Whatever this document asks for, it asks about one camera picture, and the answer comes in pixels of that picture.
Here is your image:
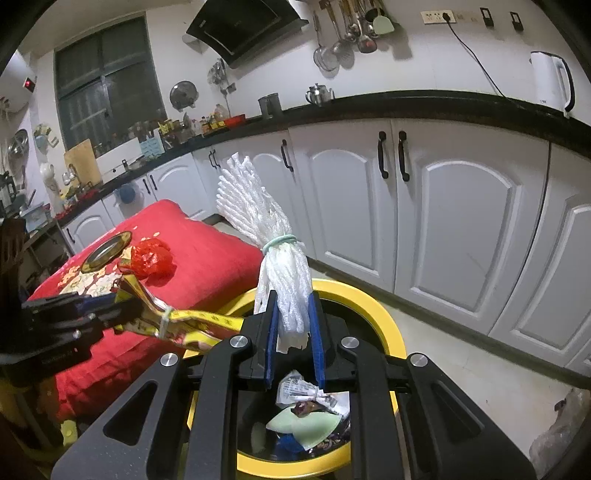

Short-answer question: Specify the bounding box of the black power cable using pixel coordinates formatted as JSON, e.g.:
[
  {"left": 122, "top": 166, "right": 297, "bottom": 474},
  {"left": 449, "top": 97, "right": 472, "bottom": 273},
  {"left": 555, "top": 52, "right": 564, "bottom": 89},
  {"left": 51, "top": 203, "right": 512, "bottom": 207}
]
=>
[{"left": 445, "top": 16, "right": 509, "bottom": 97}]

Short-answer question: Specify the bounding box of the white water heater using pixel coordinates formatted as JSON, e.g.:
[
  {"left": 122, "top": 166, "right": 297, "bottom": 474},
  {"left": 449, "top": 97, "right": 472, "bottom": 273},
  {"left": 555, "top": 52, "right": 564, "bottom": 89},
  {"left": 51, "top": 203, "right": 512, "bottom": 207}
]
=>
[{"left": 0, "top": 50, "right": 38, "bottom": 116}]

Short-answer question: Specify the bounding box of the round metal tray gold rim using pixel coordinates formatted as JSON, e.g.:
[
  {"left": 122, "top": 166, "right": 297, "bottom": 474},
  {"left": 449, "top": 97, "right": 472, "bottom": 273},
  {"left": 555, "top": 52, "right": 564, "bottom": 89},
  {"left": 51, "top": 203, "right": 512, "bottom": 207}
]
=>
[{"left": 81, "top": 232, "right": 134, "bottom": 273}]

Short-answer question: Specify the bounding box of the wooden cutting board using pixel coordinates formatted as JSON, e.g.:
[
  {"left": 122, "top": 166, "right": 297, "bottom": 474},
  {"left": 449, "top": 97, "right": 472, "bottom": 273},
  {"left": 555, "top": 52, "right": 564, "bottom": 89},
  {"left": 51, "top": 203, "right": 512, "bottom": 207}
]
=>
[{"left": 64, "top": 138, "right": 102, "bottom": 185}]

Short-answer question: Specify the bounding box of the white electric kettle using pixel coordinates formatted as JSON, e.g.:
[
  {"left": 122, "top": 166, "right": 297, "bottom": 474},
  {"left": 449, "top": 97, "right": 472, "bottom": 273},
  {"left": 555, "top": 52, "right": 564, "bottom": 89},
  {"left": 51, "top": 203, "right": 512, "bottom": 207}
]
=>
[{"left": 530, "top": 51, "right": 576, "bottom": 116}]

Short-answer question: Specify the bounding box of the yellow trash bin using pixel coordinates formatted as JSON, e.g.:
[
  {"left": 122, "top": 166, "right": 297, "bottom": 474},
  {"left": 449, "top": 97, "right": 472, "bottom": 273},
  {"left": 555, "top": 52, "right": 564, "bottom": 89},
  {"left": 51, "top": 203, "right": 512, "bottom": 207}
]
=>
[{"left": 185, "top": 277, "right": 407, "bottom": 478}]

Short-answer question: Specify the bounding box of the yellow foil wrapper bundle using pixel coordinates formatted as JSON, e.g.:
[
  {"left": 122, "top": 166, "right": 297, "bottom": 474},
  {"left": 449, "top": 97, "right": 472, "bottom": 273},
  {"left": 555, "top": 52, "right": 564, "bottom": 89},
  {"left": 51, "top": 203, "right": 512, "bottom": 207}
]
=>
[{"left": 111, "top": 272, "right": 245, "bottom": 352}]

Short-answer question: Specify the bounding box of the blue plastic bag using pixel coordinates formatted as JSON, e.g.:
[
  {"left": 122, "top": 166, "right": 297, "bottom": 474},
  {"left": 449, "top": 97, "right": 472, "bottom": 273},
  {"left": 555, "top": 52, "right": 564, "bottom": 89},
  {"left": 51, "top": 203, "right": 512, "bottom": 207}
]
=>
[{"left": 276, "top": 433, "right": 302, "bottom": 455}]

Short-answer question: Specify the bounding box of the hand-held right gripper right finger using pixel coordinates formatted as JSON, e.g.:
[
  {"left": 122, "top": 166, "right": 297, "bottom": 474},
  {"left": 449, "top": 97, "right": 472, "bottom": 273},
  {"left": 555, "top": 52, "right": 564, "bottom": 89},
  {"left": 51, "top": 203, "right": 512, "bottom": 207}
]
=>
[{"left": 309, "top": 292, "right": 536, "bottom": 480}]

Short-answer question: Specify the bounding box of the red plastic bag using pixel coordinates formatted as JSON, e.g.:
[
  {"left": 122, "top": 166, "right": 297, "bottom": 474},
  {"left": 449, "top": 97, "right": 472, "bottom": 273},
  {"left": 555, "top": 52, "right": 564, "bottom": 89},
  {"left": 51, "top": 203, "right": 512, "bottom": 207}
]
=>
[{"left": 117, "top": 237, "right": 176, "bottom": 287}]

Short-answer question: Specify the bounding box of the black range hood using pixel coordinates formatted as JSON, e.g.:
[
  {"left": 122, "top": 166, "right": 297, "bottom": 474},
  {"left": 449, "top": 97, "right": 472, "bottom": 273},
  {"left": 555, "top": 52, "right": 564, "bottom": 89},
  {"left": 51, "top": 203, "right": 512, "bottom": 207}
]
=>
[{"left": 186, "top": 0, "right": 309, "bottom": 70}]

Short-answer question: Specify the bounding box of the steel cup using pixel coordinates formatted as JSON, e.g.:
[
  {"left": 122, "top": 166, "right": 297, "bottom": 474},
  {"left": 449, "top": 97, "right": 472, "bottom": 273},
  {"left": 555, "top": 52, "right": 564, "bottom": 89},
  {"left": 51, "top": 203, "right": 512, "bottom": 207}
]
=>
[{"left": 259, "top": 93, "right": 282, "bottom": 118}]

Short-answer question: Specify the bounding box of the white hanging plastic bag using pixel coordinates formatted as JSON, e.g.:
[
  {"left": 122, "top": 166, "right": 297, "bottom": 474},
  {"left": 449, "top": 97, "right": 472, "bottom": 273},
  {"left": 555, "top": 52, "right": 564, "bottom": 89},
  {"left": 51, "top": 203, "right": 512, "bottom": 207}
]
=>
[{"left": 41, "top": 161, "right": 61, "bottom": 204}]

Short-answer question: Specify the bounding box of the white kitchen cabinet run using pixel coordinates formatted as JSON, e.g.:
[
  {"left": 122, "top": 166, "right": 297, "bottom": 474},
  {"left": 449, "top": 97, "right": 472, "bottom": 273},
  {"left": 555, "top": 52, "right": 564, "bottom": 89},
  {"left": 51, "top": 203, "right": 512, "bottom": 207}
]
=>
[{"left": 60, "top": 90, "right": 591, "bottom": 384}]

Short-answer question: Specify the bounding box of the crumpled white wrapper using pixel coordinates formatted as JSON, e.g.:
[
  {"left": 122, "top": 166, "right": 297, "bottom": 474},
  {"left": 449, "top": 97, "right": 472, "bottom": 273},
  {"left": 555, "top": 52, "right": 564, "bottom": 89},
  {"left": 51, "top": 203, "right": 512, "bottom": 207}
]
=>
[{"left": 277, "top": 369, "right": 352, "bottom": 418}]

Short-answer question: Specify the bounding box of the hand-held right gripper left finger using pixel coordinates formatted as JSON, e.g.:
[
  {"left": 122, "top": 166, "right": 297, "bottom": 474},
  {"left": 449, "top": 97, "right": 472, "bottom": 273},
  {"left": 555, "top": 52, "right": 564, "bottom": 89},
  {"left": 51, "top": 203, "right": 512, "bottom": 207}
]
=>
[{"left": 51, "top": 291, "right": 280, "bottom": 480}]

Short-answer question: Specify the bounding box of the steel bowl on wall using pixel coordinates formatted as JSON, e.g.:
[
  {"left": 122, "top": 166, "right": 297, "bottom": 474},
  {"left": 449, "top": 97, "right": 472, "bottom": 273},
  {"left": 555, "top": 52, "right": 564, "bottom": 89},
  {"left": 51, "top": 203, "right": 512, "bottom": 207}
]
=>
[{"left": 8, "top": 129, "right": 29, "bottom": 162}]

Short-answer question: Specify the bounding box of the row of hanging kitchen utensils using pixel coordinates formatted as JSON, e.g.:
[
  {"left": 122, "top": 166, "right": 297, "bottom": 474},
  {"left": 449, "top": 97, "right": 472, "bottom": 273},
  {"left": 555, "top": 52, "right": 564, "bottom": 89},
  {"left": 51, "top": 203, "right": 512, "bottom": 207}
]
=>
[{"left": 311, "top": 0, "right": 398, "bottom": 72}]

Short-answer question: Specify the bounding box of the green paper piece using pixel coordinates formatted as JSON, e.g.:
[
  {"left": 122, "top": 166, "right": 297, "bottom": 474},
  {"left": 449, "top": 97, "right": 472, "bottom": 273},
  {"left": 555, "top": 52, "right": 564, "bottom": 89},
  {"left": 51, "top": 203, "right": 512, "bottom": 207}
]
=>
[{"left": 265, "top": 408, "right": 342, "bottom": 450}]

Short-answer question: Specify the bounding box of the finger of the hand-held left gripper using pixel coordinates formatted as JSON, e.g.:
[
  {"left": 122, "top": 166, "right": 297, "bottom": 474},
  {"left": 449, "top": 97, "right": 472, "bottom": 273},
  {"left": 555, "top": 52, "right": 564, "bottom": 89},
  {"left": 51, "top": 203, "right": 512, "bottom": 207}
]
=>
[
  {"left": 69, "top": 295, "right": 123, "bottom": 319},
  {"left": 74, "top": 307, "right": 141, "bottom": 342}
]

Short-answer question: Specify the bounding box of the translucent plastic bag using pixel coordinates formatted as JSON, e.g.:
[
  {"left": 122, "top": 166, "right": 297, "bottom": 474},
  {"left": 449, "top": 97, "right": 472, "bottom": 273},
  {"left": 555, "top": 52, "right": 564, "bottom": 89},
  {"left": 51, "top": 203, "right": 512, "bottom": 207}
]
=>
[{"left": 529, "top": 388, "right": 583, "bottom": 467}]

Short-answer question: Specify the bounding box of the dark framed window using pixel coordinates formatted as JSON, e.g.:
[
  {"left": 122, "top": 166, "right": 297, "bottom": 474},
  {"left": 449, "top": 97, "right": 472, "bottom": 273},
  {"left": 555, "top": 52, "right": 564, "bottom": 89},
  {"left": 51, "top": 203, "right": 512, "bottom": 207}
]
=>
[{"left": 54, "top": 16, "right": 168, "bottom": 151}]

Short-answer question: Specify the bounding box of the steel pot lid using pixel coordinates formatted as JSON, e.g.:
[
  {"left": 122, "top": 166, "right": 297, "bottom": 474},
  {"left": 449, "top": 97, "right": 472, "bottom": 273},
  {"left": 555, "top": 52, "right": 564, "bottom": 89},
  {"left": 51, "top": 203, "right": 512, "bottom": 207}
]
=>
[{"left": 169, "top": 80, "right": 199, "bottom": 110}]

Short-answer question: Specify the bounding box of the white foam net bundle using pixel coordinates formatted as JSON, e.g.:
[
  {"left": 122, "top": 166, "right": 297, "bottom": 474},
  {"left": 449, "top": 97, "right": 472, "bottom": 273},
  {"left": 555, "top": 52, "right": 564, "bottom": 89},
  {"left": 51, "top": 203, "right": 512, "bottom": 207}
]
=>
[{"left": 215, "top": 154, "right": 315, "bottom": 354}]

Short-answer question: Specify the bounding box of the group of condiment bottles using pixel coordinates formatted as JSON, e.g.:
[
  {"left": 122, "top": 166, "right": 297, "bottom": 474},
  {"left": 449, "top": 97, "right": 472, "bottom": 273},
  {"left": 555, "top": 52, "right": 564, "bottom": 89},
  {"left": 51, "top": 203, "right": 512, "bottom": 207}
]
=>
[{"left": 191, "top": 104, "right": 232, "bottom": 137}]

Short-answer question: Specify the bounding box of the blue plastic tub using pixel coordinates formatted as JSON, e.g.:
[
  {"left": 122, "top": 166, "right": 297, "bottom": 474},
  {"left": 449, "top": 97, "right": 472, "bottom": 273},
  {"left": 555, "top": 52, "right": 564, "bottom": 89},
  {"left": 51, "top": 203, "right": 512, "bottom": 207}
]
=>
[{"left": 21, "top": 205, "right": 49, "bottom": 232}]

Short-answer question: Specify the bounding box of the steel teapot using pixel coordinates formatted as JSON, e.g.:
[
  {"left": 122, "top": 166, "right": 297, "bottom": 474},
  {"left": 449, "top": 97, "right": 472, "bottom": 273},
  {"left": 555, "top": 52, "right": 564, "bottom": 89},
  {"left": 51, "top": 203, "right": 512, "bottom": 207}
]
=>
[{"left": 305, "top": 84, "right": 335, "bottom": 106}]

